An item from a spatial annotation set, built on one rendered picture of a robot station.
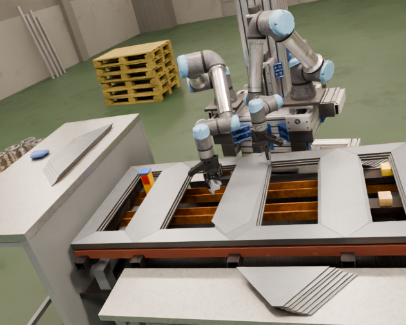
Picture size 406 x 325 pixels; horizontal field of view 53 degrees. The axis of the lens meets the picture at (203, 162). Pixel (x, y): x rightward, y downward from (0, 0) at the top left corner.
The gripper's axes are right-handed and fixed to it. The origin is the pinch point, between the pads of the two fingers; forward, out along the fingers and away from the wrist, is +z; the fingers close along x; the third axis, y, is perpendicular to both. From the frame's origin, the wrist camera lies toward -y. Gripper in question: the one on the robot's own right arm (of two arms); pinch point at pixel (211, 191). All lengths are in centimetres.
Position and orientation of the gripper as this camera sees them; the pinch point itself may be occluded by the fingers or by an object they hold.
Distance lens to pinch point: 204.2
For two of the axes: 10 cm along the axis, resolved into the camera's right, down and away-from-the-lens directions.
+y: 9.5, -0.8, -3.1
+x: 2.3, -4.8, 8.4
